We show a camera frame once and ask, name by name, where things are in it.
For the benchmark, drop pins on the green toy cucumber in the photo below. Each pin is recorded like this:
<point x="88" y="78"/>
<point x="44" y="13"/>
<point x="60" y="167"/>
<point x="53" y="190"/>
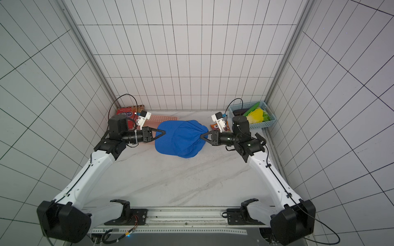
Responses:
<point x="251" y="109"/>

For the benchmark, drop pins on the aluminium mounting rail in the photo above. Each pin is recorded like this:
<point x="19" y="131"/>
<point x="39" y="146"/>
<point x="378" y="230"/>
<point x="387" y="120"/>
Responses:
<point x="182" y="220"/>

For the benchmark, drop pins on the light blue plastic basket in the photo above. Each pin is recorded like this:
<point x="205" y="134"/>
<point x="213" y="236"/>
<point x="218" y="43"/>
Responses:
<point x="260" y="104"/>

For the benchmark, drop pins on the red cookie snack bag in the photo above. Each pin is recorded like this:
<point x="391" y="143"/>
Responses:
<point x="131" y="112"/>

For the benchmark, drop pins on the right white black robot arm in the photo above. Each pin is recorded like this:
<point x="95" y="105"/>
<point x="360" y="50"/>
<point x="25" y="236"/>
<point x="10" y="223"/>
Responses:
<point x="290" y="218"/>

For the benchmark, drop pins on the pink plastic basket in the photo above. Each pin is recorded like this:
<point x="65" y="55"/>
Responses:
<point x="156" y="120"/>

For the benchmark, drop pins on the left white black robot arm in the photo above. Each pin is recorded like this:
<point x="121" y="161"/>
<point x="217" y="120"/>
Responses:
<point x="63" y="218"/>

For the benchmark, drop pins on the orange Fox's candy bag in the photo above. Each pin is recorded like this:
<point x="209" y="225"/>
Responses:
<point x="216" y="127"/>

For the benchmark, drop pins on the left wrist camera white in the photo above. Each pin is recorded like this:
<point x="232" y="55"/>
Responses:
<point x="142" y="118"/>

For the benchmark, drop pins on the purple toy eggplant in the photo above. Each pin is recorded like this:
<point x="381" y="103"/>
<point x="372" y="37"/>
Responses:
<point x="239" y="112"/>

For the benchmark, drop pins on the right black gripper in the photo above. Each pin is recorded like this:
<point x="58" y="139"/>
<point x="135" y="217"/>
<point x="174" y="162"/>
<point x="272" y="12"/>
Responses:
<point x="214" y="138"/>

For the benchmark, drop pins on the yellow toy cabbage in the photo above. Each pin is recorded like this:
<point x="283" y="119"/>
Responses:
<point x="258" y="116"/>

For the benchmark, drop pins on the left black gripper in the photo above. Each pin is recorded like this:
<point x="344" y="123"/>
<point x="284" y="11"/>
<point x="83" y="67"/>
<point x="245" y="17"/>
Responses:
<point x="147" y="132"/>

